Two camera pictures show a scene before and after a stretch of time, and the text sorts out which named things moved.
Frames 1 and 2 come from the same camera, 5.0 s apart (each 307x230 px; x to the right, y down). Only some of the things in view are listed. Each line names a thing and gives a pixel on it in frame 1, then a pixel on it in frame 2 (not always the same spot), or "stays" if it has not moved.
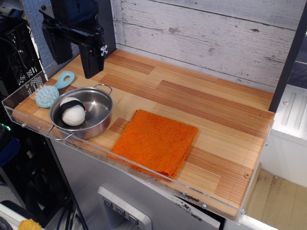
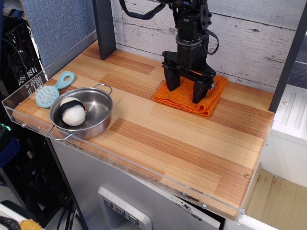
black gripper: x=77 y=21 to x=190 y=63
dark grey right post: x=283 y=80 stays
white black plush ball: x=72 y=110 stays
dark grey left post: x=105 y=20 stays
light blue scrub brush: x=47 y=96 stays
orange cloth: x=154 y=143 to x=185 y=95
